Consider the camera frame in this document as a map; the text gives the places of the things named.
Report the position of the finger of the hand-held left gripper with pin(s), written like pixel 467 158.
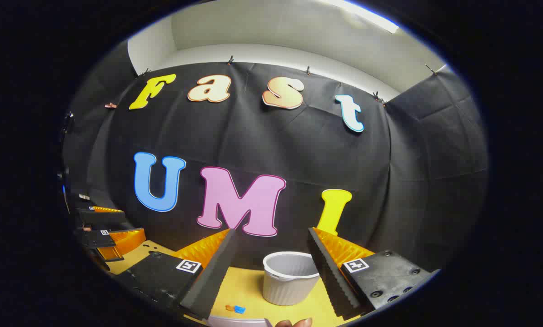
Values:
pixel 92 239
pixel 101 217

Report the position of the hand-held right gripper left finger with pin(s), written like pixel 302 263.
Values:
pixel 210 277

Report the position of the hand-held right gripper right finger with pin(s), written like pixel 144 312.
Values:
pixel 328 272

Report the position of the white ribbed garbage bin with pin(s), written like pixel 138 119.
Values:
pixel 289 284

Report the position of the blue paper trash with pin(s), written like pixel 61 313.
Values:
pixel 239 309

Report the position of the lilac plastic dustpan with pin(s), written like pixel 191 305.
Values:
pixel 239 322

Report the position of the yellow wooden desktop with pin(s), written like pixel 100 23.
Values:
pixel 241 286

